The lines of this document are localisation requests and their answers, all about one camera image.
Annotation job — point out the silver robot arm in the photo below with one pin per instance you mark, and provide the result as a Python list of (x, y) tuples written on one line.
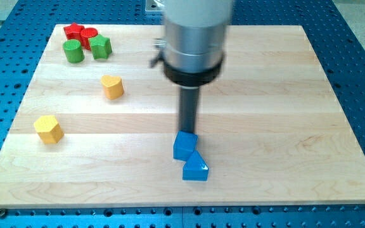
[(192, 46)]

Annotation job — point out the blue cube block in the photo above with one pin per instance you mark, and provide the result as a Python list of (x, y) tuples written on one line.
[(184, 145)]

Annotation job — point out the yellow hexagon block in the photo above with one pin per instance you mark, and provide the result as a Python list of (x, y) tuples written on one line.
[(48, 129)]

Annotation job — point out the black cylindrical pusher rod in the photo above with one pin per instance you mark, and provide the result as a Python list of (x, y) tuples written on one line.
[(188, 103)]

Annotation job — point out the blue triangle block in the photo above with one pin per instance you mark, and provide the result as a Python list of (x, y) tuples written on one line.
[(195, 169)]

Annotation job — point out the yellow heart block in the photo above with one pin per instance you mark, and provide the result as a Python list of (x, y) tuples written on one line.
[(112, 86)]

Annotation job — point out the wooden board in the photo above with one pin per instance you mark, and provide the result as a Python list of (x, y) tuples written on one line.
[(270, 128)]

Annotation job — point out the green star block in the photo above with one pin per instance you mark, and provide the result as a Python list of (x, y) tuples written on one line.
[(100, 47)]

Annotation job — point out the silver mounting plate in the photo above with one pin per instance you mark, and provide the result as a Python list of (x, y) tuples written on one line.
[(153, 7)]

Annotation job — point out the red cylinder block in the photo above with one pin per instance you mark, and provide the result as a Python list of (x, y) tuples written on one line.
[(85, 35)]

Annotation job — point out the green cylinder block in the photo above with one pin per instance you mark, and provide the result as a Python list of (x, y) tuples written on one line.
[(73, 51)]

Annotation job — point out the red star block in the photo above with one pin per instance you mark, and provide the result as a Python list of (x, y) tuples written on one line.
[(73, 31)]

